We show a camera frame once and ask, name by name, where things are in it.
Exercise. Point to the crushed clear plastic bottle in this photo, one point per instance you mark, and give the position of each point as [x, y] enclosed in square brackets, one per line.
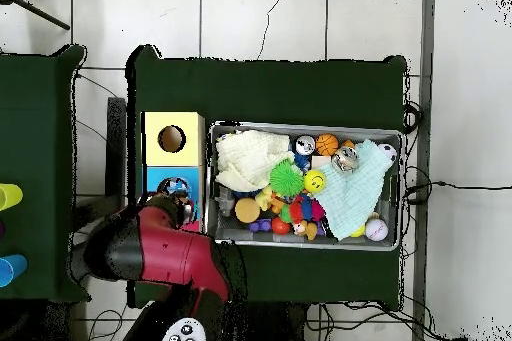
[178, 188]

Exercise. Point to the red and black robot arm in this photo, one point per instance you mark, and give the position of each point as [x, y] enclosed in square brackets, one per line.
[172, 249]

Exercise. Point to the wooden box with three holes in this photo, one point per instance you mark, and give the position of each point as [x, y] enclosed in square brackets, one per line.
[188, 149]

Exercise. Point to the cream yellow waffle cloth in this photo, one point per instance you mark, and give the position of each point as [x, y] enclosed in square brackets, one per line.
[248, 157]

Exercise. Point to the green spiky toy with eyes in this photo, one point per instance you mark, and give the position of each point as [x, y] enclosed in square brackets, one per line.
[287, 178]

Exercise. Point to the orange round foam ball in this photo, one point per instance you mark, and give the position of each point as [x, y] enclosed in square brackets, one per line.
[247, 210]

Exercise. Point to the yellow smiley ball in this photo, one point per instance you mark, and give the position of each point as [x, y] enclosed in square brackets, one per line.
[314, 181]

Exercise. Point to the colourful spiky caterpillar toy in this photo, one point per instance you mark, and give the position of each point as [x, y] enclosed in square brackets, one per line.
[304, 209]

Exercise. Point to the orange toy basketball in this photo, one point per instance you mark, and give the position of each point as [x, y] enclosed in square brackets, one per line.
[327, 145]

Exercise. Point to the dark green table cloth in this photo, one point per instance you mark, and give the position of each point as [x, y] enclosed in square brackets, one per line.
[280, 93]

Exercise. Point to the mint green waffle cloth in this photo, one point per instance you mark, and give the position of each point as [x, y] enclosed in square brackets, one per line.
[352, 197]

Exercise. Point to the white baseball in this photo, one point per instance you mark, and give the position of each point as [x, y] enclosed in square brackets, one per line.
[376, 230]

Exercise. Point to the green cloth side table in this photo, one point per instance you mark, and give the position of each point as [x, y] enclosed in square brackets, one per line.
[36, 137]

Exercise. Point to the yellow plastic cup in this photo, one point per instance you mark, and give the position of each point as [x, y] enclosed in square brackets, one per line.
[10, 196]

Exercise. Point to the blue plastic cup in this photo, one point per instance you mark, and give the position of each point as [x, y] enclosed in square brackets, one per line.
[12, 270]

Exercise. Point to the black tripod leg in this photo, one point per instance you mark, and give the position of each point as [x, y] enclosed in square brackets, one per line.
[40, 12]

